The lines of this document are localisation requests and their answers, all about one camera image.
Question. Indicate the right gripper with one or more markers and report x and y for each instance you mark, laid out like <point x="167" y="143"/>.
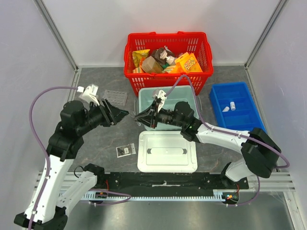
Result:
<point x="154" y="115"/>

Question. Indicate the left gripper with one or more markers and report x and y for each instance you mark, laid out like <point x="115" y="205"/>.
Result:
<point x="112" y="115"/>

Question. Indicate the black powder sachet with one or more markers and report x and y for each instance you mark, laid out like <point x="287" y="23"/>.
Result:
<point x="126" y="150"/>

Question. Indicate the white capped vial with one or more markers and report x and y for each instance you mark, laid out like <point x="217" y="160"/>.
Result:
<point x="232" y="106"/>
<point x="226" y="109"/>

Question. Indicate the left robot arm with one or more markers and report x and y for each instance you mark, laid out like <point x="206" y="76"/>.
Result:
<point x="49" y="209"/>

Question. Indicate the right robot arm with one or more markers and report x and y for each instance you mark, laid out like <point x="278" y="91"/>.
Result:
<point x="259" y="152"/>

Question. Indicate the clear test tube on table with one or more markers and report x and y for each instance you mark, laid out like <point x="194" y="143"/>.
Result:
<point x="132" y="114"/>

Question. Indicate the clear test tube rack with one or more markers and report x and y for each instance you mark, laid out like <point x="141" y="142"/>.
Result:
<point x="115" y="97"/>

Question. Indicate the white bin lid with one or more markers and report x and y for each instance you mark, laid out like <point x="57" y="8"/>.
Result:
<point x="166" y="152"/>

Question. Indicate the light teal plastic bin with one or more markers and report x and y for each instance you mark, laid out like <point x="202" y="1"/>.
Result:
<point x="178" y="94"/>

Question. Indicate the brown cardboard box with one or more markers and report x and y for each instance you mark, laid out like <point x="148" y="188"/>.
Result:
<point x="150" y="65"/>

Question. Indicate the yellow snack bag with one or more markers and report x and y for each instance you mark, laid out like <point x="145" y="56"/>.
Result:
<point x="138" y="55"/>

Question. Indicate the white pump bottle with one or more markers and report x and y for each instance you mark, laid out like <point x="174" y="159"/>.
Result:
<point x="170" y="60"/>

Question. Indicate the orange Scrub Daddy box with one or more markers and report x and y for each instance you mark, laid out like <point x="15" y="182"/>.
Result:
<point x="187" y="63"/>

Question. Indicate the red plastic shopping basket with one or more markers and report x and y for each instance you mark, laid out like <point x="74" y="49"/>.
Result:
<point x="180" y="42"/>

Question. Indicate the blue compartment tray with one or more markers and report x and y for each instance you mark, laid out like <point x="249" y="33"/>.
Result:
<point x="245" y="116"/>

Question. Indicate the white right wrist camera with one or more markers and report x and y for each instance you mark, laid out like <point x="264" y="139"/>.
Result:
<point x="160" y="97"/>

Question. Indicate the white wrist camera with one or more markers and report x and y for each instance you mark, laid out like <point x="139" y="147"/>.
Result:
<point x="160" y="97"/>
<point x="89" y="94"/>

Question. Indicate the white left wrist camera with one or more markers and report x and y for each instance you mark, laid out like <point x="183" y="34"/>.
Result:
<point x="89" y="94"/>

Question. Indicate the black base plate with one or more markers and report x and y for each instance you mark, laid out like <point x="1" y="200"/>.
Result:
<point x="120" y="180"/>

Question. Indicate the slotted cable duct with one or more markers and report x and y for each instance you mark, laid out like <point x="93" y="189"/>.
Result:
<point x="93" y="196"/>

